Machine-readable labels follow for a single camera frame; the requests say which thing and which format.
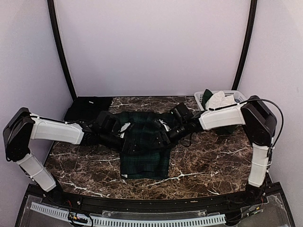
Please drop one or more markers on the black frame post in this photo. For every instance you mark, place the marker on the black frame post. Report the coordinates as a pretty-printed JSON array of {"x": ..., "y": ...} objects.
[
  {"x": 246, "y": 44},
  {"x": 59, "y": 47}
]

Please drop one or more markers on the white garment in basket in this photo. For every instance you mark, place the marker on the white garment in basket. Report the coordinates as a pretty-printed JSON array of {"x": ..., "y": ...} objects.
[{"x": 219, "y": 99}]

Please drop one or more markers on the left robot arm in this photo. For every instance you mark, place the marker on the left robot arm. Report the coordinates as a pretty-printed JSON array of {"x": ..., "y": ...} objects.
[{"x": 25, "y": 128}]

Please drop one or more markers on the dark green cloth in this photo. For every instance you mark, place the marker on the dark green cloth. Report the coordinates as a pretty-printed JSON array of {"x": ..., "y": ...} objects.
[{"x": 205, "y": 97}]

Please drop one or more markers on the black front rail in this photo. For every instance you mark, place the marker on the black front rail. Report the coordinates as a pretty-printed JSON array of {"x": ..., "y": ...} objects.
[{"x": 229, "y": 203}]

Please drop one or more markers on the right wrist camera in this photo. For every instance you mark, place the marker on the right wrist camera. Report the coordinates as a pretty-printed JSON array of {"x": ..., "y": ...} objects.
[{"x": 177, "y": 116}]

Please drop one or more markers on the dark green plaid garment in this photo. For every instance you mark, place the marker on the dark green plaid garment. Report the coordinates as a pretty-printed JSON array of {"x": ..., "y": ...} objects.
[{"x": 151, "y": 162}]

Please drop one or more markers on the right black frame post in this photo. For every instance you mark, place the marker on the right black frame post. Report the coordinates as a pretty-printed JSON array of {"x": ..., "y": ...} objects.
[{"x": 246, "y": 44}]

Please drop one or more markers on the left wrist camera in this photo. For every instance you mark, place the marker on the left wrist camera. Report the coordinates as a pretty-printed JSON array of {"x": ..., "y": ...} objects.
[{"x": 109, "y": 124}]

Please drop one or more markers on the white slotted cable duct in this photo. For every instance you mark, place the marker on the white slotted cable duct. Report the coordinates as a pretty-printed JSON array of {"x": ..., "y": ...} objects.
[{"x": 128, "y": 219}]

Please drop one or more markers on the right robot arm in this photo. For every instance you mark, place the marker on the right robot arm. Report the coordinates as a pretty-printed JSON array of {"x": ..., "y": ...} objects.
[{"x": 257, "y": 120}]

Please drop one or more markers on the black t-shirt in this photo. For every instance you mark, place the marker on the black t-shirt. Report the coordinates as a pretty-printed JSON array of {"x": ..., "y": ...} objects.
[{"x": 87, "y": 108}]

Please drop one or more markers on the left black frame post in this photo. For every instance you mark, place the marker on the left black frame post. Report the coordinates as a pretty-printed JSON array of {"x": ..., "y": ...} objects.
[{"x": 59, "y": 47}]

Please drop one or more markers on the white laundry basket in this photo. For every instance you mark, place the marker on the white laundry basket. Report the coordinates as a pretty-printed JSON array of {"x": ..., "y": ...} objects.
[{"x": 235, "y": 93}]

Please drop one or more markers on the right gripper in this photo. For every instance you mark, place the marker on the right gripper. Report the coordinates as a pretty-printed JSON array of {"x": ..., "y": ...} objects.
[{"x": 162, "y": 137}]

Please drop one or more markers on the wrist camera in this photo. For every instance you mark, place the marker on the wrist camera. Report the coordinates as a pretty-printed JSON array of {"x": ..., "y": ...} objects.
[
  {"x": 109, "y": 124},
  {"x": 177, "y": 116}
]

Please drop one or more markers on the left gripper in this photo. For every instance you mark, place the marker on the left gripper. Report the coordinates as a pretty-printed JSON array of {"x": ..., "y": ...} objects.
[{"x": 129, "y": 151}]

